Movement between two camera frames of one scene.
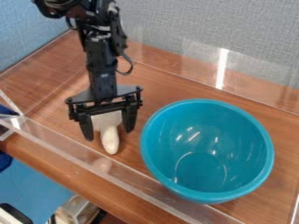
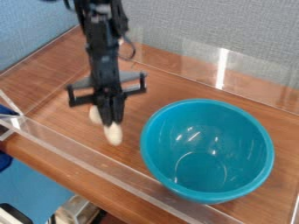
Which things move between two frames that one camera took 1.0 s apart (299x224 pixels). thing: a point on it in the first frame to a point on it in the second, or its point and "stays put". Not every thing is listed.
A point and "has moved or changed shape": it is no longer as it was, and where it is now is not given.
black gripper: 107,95 to 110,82
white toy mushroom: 107,122 has moved or changed shape
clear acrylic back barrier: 253,62 stays put
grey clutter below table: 79,211 stays put
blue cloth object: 6,161 stays put
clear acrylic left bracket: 12,122 stays put
